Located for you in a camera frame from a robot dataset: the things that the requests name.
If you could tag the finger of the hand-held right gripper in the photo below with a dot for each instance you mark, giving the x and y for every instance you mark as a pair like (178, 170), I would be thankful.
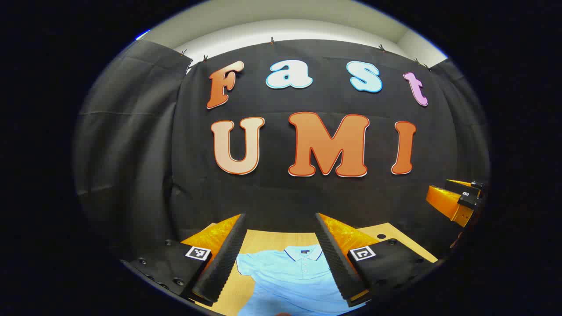
(461, 184)
(445, 204)

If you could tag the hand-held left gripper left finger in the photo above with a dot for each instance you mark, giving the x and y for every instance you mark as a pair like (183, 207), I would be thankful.
(224, 263)

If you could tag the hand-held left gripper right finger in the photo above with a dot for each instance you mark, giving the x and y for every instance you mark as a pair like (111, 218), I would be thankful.
(336, 263)

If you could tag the light blue polo T-shirt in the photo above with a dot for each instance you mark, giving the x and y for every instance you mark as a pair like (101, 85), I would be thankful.
(290, 281)

